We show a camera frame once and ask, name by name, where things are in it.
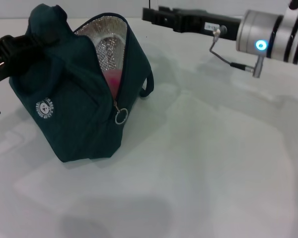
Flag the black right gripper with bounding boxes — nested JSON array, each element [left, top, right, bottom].
[[142, 6, 242, 42]]

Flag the pink toy peach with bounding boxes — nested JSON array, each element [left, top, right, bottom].
[[102, 68, 125, 97]]

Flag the dark teal insulated lunch bag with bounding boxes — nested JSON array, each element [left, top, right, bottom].
[[8, 4, 155, 164]]

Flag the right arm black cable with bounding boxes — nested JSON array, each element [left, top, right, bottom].
[[209, 26, 264, 79]]

